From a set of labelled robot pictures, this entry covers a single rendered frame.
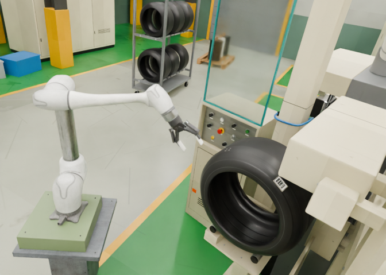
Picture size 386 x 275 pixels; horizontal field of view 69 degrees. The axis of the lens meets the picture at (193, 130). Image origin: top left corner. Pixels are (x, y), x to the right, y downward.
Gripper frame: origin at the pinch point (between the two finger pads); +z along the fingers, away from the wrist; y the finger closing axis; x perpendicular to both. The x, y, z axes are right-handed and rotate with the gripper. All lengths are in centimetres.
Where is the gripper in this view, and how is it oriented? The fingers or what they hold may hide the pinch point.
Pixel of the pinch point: (192, 145)
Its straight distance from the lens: 164.6
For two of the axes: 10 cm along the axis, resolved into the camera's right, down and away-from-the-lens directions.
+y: -7.4, 3.1, 5.9
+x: -3.9, 5.3, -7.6
